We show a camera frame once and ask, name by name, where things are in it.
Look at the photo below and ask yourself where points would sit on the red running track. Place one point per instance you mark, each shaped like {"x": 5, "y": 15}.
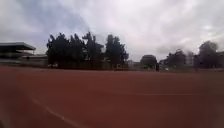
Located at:
{"x": 126, "y": 106}

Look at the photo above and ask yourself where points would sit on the row of dark trees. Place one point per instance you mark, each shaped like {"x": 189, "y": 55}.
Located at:
{"x": 207, "y": 55}

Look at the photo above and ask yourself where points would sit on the long low grandstand building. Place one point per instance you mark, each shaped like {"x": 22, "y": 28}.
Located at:
{"x": 16, "y": 50}

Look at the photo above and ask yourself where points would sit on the clump of dark trees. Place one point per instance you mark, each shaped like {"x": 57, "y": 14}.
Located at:
{"x": 83, "y": 53}

